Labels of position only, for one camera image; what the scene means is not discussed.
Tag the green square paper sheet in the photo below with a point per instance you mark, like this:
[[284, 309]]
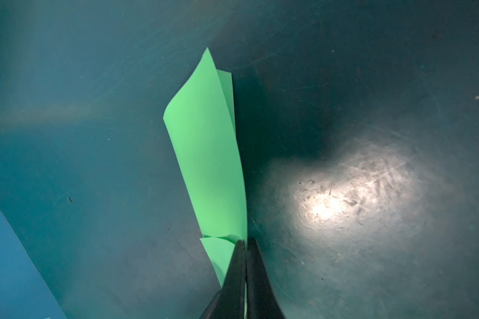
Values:
[[200, 120]]

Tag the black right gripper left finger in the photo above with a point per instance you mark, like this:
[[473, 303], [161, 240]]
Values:
[[231, 291]]

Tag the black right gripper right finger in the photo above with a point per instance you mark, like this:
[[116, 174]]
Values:
[[261, 301]]

